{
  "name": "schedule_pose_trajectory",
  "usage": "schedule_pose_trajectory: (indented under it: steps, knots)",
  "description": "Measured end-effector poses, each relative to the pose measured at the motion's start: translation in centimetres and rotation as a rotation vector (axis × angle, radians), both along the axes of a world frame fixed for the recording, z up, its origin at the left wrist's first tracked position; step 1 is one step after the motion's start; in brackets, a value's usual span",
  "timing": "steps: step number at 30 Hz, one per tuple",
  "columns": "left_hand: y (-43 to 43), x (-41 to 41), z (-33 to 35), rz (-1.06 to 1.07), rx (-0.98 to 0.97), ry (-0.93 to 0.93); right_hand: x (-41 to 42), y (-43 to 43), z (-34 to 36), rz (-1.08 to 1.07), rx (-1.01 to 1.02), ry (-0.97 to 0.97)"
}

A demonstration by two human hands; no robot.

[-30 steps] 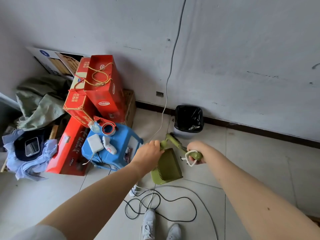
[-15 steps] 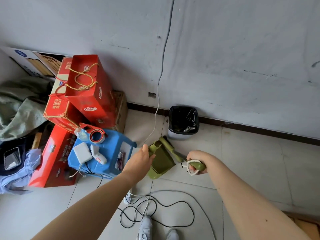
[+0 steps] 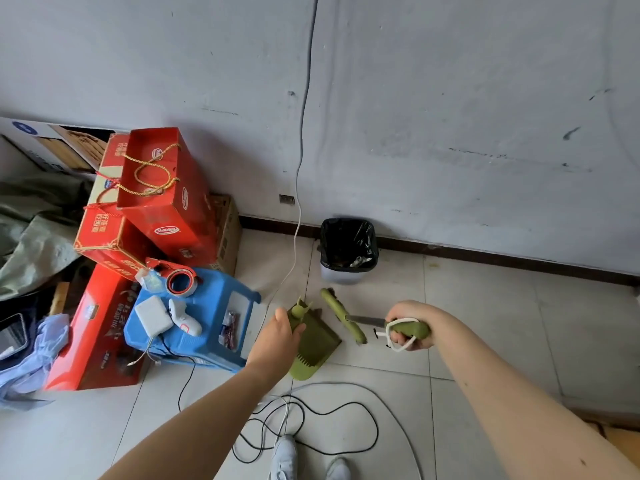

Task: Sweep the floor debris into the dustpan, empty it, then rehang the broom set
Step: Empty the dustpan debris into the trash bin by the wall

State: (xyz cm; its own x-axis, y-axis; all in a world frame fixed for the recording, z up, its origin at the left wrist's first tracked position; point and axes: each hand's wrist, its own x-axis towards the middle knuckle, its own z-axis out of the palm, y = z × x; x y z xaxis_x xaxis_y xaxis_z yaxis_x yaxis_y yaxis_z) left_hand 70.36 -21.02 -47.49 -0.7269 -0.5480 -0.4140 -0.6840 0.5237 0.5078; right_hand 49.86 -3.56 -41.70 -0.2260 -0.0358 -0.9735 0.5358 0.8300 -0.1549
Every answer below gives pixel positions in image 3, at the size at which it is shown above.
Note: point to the brown cardboard box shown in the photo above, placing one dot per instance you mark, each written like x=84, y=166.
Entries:
x=227, y=234

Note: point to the red gift box gold trim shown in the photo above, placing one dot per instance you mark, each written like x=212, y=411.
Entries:
x=112, y=239

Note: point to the light blue cloth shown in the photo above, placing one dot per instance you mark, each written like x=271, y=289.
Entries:
x=35, y=359

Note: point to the red tape dispenser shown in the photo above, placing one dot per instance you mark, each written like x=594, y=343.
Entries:
x=180, y=280

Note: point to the flat red carton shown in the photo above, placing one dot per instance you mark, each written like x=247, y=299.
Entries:
x=90, y=339

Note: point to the wooden block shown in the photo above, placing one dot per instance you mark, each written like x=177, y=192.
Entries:
x=59, y=298

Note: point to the person's right hand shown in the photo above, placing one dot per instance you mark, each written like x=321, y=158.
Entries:
x=412, y=310

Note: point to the person's left thumb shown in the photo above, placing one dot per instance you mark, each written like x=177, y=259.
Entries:
x=299, y=332

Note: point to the white printed carton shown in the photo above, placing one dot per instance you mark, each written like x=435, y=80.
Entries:
x=55, y=144

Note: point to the green hand broom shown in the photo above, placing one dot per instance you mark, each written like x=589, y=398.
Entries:
x=345, y=314

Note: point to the person's left forearm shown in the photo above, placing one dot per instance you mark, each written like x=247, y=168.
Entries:
x=200, y=429

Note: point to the grey trash bin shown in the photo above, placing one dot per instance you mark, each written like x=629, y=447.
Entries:
x=345, y=275

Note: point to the white handheld controller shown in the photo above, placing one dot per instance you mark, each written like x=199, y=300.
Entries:
x=184, y=319

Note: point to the green plastic dustpan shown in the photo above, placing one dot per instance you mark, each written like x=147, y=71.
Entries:
x=315, y=344

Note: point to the black bin liner bag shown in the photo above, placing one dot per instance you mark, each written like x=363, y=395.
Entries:
x=347, y=242

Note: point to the person's right forearm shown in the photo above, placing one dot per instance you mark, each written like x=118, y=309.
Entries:
x=515, y=409

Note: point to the white power adapter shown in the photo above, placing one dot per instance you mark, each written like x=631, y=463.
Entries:
x=153, y=315

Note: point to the person's left hand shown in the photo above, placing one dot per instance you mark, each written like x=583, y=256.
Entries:
x=270, y=344

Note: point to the person's right fingers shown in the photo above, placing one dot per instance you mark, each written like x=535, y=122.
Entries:
x=406, y=343

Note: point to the small snack packet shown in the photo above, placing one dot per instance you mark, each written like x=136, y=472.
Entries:
x=229, y=330

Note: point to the person's right white shoe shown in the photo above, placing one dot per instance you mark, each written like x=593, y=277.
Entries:
x=338, y=469

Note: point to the person's left white shoe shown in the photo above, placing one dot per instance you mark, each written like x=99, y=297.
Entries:
x=284, y=459

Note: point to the small metal wall plate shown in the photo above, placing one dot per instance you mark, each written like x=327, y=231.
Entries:
x=286, y=199

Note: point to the green tarp cloth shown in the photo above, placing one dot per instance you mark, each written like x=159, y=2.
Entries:
x=35, y=229

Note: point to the blue plastic stool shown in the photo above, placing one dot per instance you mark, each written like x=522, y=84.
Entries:
x=210, y=314

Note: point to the person's white shoe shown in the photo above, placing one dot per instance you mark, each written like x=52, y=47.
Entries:
x=284, y=459
x=338, y=469

